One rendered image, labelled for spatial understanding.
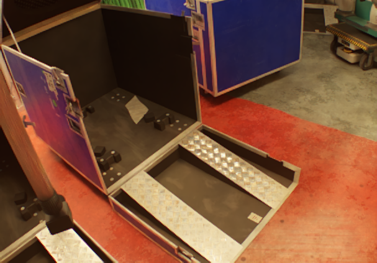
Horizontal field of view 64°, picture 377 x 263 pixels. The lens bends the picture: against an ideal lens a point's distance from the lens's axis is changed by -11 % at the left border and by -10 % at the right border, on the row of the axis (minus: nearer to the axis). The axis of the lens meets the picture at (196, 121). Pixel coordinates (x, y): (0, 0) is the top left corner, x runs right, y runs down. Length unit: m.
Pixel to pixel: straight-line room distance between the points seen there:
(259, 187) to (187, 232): 0.54
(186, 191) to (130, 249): 0.52
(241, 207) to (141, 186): 0.61
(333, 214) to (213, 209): 0.72
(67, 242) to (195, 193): 0.83
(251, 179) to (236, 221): 0.31
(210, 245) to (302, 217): 0.57
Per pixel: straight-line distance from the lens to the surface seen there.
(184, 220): 1.90
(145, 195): 1.99
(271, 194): 2.09
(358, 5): 3.86
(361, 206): 2.17
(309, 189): 2.18
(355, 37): 3.66
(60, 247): 1.92
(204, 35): 2.56
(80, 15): 2.71
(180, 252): 1.77
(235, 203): 2.05
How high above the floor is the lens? 1.58
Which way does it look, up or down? 35 degrees down
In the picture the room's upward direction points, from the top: 6 degrees counter-clockwise
